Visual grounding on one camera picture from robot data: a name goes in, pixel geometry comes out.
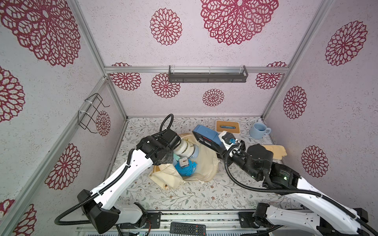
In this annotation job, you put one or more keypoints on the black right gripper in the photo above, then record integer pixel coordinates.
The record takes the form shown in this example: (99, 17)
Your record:
(226, 150)

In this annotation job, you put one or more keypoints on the small clear alarm clock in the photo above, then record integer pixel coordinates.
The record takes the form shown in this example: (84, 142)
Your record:
(183, 162)

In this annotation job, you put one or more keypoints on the blue square alarm clock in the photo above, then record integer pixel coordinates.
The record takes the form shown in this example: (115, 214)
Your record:
(209, 138)

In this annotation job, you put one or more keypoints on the cream floral canvas bag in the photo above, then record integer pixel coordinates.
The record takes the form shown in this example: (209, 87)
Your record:
(167, 177)

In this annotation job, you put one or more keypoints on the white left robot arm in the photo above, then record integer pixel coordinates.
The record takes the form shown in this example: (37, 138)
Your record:
(99, 204)

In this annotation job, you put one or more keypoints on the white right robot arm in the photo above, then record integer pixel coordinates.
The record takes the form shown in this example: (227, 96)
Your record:
(326, 217)

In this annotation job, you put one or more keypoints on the white round alarm clock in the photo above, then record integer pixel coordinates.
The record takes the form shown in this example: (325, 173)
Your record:
(187, 149)

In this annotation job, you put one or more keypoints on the blue round alarm clock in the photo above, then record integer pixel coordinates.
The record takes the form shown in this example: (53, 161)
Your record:
(188, 171)

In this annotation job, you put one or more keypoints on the white wooden-top tissue box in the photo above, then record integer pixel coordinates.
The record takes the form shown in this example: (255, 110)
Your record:
(228, 126)

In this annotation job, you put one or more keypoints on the light blue mug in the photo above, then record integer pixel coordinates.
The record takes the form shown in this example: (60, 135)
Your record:
(259, 130)

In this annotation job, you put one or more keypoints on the yellow cloth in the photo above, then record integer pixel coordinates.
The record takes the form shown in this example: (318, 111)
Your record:
(278, 151)

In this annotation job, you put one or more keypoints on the black remote control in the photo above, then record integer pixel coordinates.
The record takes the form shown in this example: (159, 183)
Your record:
(187, 229)

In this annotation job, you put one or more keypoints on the black wall shelf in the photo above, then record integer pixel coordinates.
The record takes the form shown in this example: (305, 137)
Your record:
(208, 77)

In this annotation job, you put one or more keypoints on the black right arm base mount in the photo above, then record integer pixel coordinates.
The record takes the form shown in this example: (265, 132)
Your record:
(256, 218)

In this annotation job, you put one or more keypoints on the aluminium front rail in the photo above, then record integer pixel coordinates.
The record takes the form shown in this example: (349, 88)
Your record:
(217, 222)

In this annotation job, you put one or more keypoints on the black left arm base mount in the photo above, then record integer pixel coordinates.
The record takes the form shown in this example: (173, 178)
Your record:
(150, 220)

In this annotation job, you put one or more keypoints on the black wire wall rack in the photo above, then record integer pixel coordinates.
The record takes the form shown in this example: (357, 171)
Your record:
(87, 115)

